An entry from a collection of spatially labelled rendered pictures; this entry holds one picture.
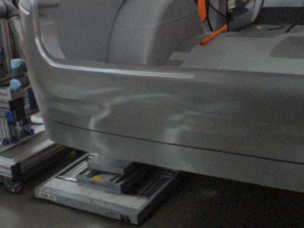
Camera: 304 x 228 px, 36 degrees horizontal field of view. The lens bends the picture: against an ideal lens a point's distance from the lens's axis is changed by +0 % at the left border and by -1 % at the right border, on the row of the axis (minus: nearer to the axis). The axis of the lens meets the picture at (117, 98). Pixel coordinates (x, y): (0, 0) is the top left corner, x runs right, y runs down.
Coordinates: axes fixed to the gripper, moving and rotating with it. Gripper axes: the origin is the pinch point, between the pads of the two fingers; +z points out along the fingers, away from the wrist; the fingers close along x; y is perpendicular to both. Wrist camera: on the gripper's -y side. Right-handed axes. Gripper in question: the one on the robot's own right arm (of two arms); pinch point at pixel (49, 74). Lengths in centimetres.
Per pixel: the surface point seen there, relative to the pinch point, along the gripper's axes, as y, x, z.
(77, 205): -79, -33, -28
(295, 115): 26, -182, -100
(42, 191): -75, -3, -28
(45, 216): -83, -18, -43
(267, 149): 12, -173, -96
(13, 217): -83, 1, -53
